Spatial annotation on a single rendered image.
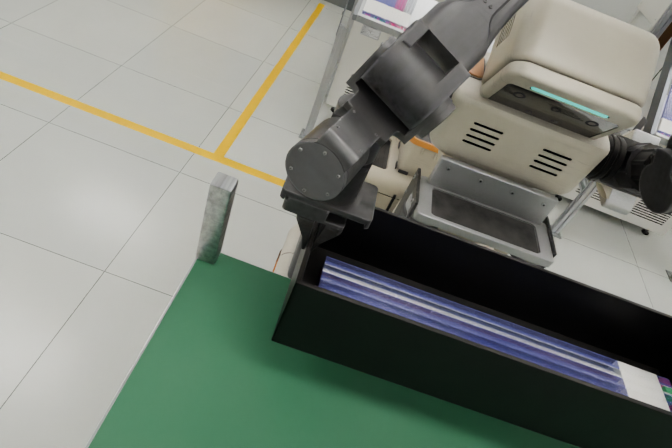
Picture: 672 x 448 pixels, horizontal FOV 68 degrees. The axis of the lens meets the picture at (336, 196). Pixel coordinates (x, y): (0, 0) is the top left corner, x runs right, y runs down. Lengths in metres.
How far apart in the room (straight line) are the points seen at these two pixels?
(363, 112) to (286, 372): 0.38
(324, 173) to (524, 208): 0.58
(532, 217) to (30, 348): 1.45
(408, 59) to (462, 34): 0.05
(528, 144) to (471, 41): 0.44
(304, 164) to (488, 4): 0.21
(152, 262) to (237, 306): 1.26
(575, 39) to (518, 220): 0.33
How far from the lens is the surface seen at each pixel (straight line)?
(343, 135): 0.42
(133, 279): 1.92
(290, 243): 1.75
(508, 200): 0.93
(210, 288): 0.74
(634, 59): 0.84
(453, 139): 0.88
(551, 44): 0.78
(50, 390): 1.73
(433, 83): 0.45
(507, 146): 0.89
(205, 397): 0.66
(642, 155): 0.96
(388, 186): 1.28
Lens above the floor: 1.55
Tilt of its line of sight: 40 degrees down
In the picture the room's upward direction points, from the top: 23 degrees clockwise
